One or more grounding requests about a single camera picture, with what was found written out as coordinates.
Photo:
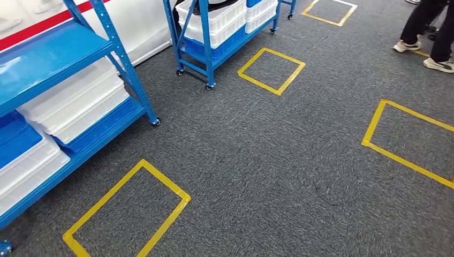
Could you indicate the person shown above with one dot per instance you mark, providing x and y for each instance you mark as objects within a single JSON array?
[
  {"x": 431, "y": 33},
  {"x": 439, "y": 39}
]

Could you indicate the white car with red stripe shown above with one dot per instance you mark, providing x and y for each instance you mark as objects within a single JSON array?
[{"x": 142, "y": 28}]

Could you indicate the black plastic part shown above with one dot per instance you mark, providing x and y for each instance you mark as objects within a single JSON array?
[{"x": 198, "y": 9}]

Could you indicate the blue metal shelf rack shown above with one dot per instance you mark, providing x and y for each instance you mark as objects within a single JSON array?
[{"x": 53, "y": 53}]

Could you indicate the blue wheeled shelf rack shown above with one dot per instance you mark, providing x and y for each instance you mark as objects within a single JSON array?
[
  {"x": 207, "y": 53},
  {"x": 291, "y": 9}
]

